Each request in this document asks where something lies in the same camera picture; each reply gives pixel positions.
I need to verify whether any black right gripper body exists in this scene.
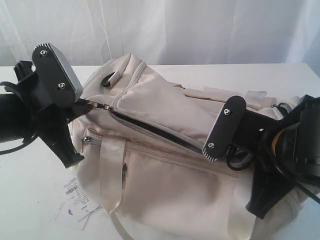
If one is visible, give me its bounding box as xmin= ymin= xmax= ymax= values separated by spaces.
xmin=232 ymin=110 xmax=294 ymax=190

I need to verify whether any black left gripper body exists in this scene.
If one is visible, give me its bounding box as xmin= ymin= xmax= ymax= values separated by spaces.
xmin=13 ymin=60 xmax=84 ymax=168

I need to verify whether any cream fabric duffel bag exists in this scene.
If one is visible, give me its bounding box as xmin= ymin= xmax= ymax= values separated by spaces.
xmin=70 ymin=54 xmax=307 ymax=240

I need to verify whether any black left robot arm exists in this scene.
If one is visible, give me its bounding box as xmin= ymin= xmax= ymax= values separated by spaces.
xmin=0 ymin=58 xmax=94 ymax=168

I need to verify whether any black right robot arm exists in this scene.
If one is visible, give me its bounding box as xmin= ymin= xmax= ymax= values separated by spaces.
xmin=231 ymin=95 xmax=320 ymax=219

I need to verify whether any white paper hang tag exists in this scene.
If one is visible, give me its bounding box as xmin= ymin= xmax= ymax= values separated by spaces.
xmin=50 ymin=176 xmax=103 ymax=229

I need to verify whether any white backdrop curtain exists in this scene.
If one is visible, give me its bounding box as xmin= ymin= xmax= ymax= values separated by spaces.
xmin=0 ymin=0 xmax=320 ymax=69

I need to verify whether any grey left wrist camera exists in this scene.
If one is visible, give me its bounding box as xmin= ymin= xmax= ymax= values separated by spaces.
xmin=32 ymin=43 xmax=83 ymax=108

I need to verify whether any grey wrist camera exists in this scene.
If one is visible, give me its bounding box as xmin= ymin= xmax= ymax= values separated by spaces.
xmin=202 ymin=95 xmax=247 ymax=162
xmin=32 ymin=43 xmax=83 ymax=108

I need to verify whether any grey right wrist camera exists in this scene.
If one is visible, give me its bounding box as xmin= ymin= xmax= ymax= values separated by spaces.
xmin=202 ymin=95 xmax=247 ymax=162

